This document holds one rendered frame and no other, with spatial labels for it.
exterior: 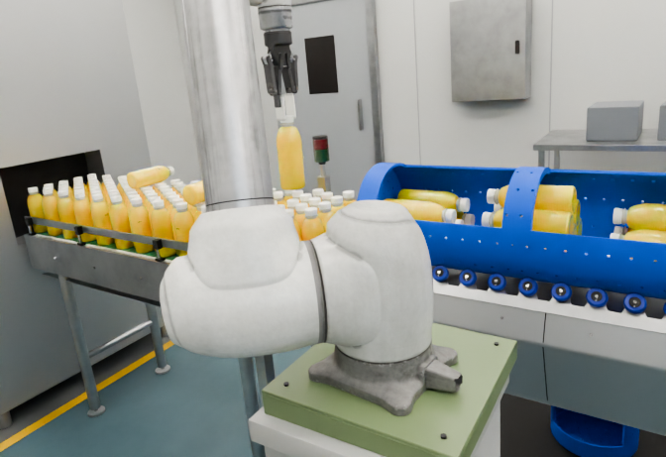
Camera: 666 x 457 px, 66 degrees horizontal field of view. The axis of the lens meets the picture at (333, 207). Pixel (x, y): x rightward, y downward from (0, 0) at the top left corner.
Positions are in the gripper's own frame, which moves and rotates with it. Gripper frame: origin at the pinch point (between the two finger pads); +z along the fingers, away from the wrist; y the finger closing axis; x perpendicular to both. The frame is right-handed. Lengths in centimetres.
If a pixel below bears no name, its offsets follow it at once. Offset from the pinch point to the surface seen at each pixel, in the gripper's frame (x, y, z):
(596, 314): -79, 5, 50
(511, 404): -43, 70, 127
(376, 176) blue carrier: -22.4, 8.8, 20.8
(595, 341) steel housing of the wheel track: -79, 4, 55
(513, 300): -61, 5, 50
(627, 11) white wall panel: -53, 340, -32
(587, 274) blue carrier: -77, 4, 40
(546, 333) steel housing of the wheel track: -69, 3, 56
